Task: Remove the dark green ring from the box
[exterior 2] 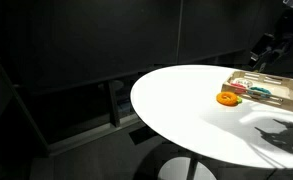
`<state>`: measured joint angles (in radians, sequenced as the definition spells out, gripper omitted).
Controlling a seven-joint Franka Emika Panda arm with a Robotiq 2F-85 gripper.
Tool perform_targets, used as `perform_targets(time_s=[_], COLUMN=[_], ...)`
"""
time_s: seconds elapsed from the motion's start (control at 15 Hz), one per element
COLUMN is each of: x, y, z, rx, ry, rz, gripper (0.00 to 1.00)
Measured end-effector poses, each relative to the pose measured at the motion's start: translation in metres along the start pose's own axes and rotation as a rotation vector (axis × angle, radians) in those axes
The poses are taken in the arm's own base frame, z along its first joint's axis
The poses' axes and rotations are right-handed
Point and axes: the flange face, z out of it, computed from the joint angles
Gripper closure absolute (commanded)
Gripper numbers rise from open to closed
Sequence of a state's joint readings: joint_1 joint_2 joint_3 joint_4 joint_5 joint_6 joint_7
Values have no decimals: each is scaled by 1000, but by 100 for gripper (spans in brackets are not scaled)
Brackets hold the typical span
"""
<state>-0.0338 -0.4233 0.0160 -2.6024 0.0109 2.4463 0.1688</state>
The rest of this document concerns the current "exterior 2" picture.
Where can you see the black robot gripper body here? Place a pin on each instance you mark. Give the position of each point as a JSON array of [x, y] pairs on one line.
[[268, 50]]

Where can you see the dark teal ring toy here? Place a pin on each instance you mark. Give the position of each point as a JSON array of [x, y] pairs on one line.
[[260, 92]]

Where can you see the wooden slatted crate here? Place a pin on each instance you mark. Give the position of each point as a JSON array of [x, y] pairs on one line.
[[281, 88]]

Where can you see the clear plastic ring toy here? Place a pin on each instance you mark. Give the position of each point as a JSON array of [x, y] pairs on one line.
[[244, 82]]

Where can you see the red ring toy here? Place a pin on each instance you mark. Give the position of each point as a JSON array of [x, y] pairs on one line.
[[239, 89]]

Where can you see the light green ring toy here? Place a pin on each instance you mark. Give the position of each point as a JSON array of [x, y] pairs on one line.
[[239, 99]]

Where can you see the orange ring toy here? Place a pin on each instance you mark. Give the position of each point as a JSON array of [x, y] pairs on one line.
[[227, 98]]

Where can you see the white table pedestal base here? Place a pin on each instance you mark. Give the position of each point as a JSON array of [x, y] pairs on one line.
[[184, 168]]

